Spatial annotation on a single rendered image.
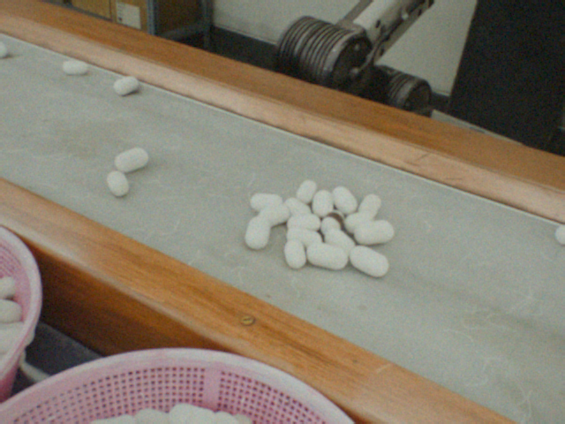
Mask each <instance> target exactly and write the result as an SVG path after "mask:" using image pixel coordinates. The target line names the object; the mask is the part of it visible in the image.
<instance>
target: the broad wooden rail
mask: <svg viewBox="0 0 565 424"><path fill-rule="evenodd" d="M0 34H4V35H6V36H10V37H12V38H15V39H19V41H22V42H27V43H30V44H33V45H36V46H39V48H43V49H47V50H51V51H54V52H56V53H60V55H62V56H65V57H70V58H73V59H77V60H79V61H83V63H86V64H90V65H94V66H97V67H100V68H103V70H106V71H109V72H114V73H117V74H119V75H123V76H125V77H126V78H127V76H133V78H135V79H136V80H137V81H140V82H143V83H146V84H148V85H152V87H157V88H160V89H163V90H166V91H169V92H172V93H174V94H177V95H180V96H183V97H185V98H188V99H192V100H194V101H197V102H203V104H206V105H208V106H212V107H215V108H217V109H220V110H226V111H228V112H230V114H234V115H237V116H240V117H245V118H248V119H251V120H253V121H257V122H260V123H262V124H263V125H268V126H271V127H274V128H276V129H280V130H283V131H285V132H287V133H293V135H296V136H298V137H302V138H305V139H308V140H313V141H316V142H319V143H321V144H325V145H328V147H331V148H336V149H338V150H341V151H343V152H347V153H350V154H353V155H358V156H361V158H364V159H366V160H370V161H373V162H376V163H381V164H384V165H387V166H390V167H392V168H395V170H400V171H403V172H406V173H409V174H412V175H415V176H418V177H422V178H426V179H429V181H433V182H435V183H438V184H442V185H445V186H448V187H452V188H455V189H457V190H461V191H463V192H464V193H468V194H472V195H475V196H478V197H481V198H484V199H487V200H490V201H495V203H499V204H501V205H503V206H507V207H510V208H515V209H518V210H521V211H524V212H525V213H527V214H530V215H534V216H538V217H542V218H545V219H547V220H551V221H554V222H556V223H558V224H561V225H565V158H564V157H561V156H558V155H552V154H548V153H547V152H545V151H542V150H537V149H535V148H528V147H526V146H521V145H518V144H516V143H511V142H509V141H508V140H502V139H499V138H495V137H492V136H489V135H484V134H482V133H479V132H473V131H470V130H465V128H462V127H460V126H455V125H450V124H446V123H443V122H440V121H436V120H433V119H430V118H426V117H424V116H420V115H417V114H413V113H410V112H407V111H403V110H398V109H394V108H391V107H389V106H384V105H381V103H377V102H372V101H368V100H365V99H362V98H358V97H356V96H352V95H347V94H343V93H339V91H336V90H332V89H329V88H326V87H320V86H316V85H313V84H308V83H306V82H304V81H303V80H301V79H294V78H292V77H287V76H284V75H281V74H278V73H274V72H269V71H268V70H265V69H261V68H259V67H256V66H251V65H248V64H242V63H239V61H237V60H232V59H229V58H226V57H220V56H217V55H214V54H210V52H206V51H204V50H200V49H195V48H191V47H187V46H185V45H180V43H177V42H171V41H168V40H165V39H161V38H158V37H156V36H155V35H151V34H145V33H141V32H139V31H135V30H132V29H131V28H129V27H125V26H119V25H115V24H112V23H109V21H105V20H102V19H96V18H93V17H89V16H86V14H83V13H78V12H75V11H69V10H66V9H64V7H59V6H56V5H52V4H47V3H43V2H42V1H40V0H0Z"/></svg>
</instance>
